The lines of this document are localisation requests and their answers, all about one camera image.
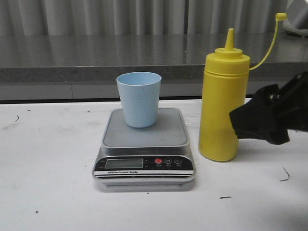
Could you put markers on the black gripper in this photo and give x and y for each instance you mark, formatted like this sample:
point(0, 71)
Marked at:
point(271, 111)

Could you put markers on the yellow squeeze bottle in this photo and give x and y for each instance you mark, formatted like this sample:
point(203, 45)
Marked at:
point(224, 88)

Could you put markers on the light blue plastic cup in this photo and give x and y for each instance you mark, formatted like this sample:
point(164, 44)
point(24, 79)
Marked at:
point(139, 95)

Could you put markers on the silver electronic kitchen scale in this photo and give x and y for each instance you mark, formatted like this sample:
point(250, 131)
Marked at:
point(157, 158)

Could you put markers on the white container in background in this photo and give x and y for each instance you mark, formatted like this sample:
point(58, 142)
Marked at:
point(297, 17)

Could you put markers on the grey stone counter ledge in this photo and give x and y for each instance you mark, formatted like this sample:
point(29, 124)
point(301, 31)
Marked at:
point(84, 68)

